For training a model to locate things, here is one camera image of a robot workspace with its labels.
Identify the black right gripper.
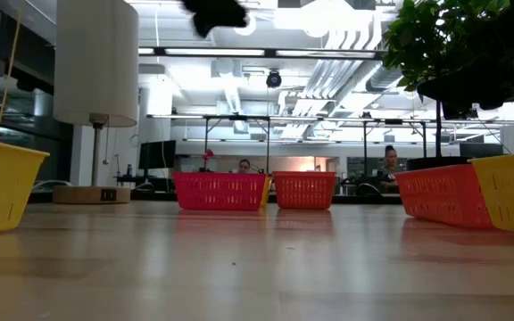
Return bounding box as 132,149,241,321
417,57,514,120

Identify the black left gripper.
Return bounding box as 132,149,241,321
180,0,249,39

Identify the orange plastic slotted basket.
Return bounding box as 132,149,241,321
394,163,494,230
272,170,337,210

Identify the pink plastic slotted basket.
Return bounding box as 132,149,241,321
172,171,268,212

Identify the long ceiling light fixture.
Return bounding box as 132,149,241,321
138,45,386,61

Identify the black computer monitor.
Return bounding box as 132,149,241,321
459,142,503,159
137,139,178,171

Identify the green potted plant black pot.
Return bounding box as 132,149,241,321
381,0,514,172

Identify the white shade wooden base lamp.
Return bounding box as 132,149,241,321
52,0,140,205

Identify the black ceiling dome camera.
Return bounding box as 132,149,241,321
265,69,283,89

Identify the black metal overhead frame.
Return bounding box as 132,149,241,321
203,114,271,174
361,118,428,177

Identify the black metal table edge rail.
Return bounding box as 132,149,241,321
29,191,403,205

